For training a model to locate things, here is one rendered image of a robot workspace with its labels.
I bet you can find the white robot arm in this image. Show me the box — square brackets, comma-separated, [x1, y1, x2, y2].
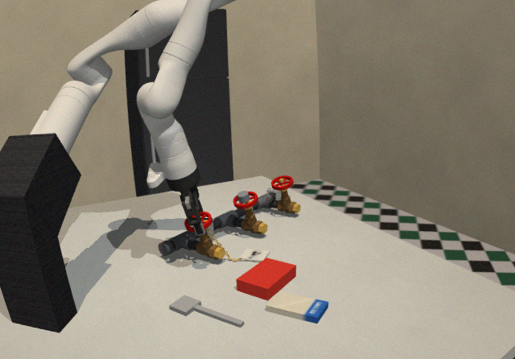
[30, 0, 236, 188]

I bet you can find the grey cylinder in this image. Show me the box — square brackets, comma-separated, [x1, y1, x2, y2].
[237, 191, 250, 203]

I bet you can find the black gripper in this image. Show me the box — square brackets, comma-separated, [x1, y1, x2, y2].
[166, 166, 205, 236]

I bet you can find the red rectangular block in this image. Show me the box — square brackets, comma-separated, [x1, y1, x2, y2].
[237, 258, 296, 301]

